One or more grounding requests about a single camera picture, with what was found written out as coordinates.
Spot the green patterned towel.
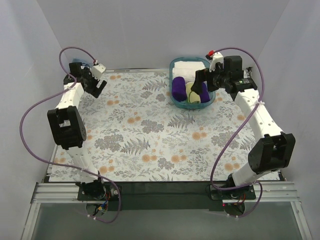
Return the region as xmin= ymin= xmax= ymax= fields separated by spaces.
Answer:
xmin=185 ymin=82 xmax=201 ymax=104

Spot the blue towel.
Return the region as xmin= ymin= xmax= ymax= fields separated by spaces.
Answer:
xmin=72 ymin=58 xmax=93 ymax=68

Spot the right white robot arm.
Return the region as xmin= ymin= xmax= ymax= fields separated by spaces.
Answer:
xmin=191 ymin=51 xmax=296 ymax=199

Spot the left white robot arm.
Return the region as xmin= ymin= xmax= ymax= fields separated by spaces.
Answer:
xmin=47 ymin=62 xmax=107 ymax=200

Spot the white rolled towel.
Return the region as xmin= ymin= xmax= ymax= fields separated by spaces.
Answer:
xmin=172 ymin=61 xmax=206 ymax=83

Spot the teal plastic basket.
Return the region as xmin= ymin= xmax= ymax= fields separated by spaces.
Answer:
xmin=169 ymin=57 xmax=216 ymax=110

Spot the right purple rolled towel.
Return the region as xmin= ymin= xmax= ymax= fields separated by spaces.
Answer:
xmin=199 ymin=82 xmax=210 ymax=103

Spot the purple rolled towel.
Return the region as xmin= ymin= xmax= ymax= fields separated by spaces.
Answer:
xmin=171 ymin=76 xmax=187 ymax=102
xmin=199 ymin=82 xmax=210 ymax=103

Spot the left purple rolled towel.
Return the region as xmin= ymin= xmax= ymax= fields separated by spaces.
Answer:
xmin=171 ymin=76 xmax=187 ymax=102

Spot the floral table mat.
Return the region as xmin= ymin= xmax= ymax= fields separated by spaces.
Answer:
xmin=48 ymin=69 xmax=286 ymax=182

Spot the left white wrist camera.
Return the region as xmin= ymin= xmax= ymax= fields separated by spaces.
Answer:
xmin=91 ymin=63 xmax=106 ymax=80

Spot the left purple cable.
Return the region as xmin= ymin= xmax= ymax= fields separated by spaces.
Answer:
xmin=19 ymin=46 xmax=122 ymax=224

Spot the purple cable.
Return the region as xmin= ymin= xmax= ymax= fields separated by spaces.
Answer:
xmin=209 ymin=46 xmax=265 ymax=219
xmin=19 ymin=46 xmax=122 ymax=224

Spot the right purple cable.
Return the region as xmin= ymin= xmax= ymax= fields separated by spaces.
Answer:
xmin=209 ymin=46 xmax=265 ymax=219

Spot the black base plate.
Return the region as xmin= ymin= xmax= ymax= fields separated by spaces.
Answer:
xmin=76 ymin=181 xmax=256 ymax=212

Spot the aluminium frame rail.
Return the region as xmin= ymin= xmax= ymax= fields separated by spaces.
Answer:
xmin=32 ymin=181 xmax=300 ymax=203

